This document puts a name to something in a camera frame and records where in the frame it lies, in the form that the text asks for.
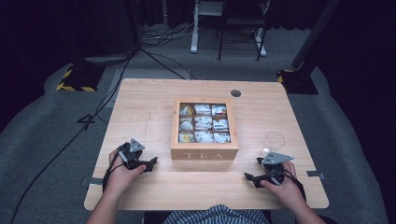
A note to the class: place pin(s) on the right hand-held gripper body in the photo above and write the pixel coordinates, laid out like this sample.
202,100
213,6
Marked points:
275,165

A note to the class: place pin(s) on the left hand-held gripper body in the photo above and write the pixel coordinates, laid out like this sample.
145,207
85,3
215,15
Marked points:
133,154

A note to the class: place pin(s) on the clear glass cup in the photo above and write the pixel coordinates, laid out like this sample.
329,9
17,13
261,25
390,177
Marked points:
274,140

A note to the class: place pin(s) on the wooden tea box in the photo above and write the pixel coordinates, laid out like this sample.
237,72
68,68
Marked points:
204,154

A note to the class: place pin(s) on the group of white tea bags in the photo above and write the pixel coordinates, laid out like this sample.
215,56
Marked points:
204,127

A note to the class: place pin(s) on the person's left hand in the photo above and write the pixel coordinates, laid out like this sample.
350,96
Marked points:
123,180

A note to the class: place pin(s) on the person's right hand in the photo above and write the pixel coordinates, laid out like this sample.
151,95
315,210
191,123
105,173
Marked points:
285,193

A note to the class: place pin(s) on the grey tape strip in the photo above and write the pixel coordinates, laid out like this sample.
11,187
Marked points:
315,174
92,181

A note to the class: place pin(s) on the person's striped clothing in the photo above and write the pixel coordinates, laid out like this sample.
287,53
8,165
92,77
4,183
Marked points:
214,216

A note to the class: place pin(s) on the dark round table grommet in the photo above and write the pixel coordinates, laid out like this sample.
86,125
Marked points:
235,93

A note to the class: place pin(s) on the yellow black striped stand base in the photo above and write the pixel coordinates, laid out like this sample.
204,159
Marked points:
295,81
79,79

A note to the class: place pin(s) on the black chair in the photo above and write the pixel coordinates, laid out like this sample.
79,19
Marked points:
241,29

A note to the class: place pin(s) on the black slanted stand pole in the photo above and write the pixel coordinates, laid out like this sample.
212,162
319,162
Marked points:
314,34

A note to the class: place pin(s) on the white desk frame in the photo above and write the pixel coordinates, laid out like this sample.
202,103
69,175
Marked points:
199,28

